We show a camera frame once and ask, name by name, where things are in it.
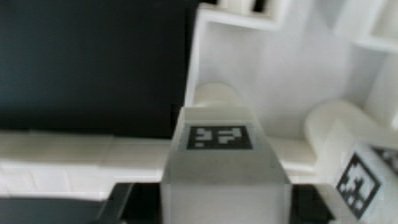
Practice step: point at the white chair leg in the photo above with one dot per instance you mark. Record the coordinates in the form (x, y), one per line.
(225, 184)
(356, 165)

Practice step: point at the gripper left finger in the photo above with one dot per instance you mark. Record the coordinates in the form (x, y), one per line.
(129, 208)

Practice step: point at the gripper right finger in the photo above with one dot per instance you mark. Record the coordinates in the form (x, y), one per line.
(310, 210)

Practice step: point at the white chair seat part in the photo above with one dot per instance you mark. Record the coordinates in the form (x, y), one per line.
(301, 74)

